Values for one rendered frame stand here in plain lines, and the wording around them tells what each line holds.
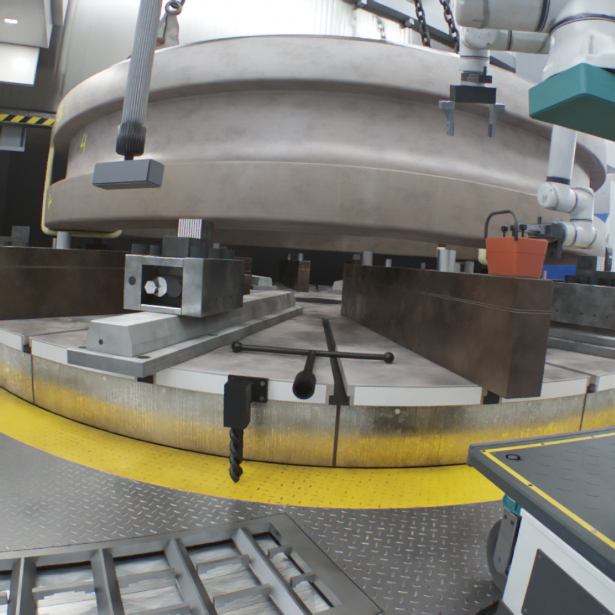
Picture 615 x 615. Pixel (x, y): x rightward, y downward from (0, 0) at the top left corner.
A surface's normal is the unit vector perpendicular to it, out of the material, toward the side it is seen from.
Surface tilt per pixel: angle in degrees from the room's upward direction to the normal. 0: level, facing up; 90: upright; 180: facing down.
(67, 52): 90
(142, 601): 5
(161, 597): 5
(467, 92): 114
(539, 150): 90
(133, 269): 90
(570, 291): 90
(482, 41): 121
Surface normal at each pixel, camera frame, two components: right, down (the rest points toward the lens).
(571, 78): -0.98, -0.05
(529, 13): -0.15, 0.92
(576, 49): -0.62, -0.37
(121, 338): -0.19, 0.04
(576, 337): -0.83, -0.02
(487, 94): 0.07, 0.46
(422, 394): 0.12, 0.07
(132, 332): 0.95, -0.25
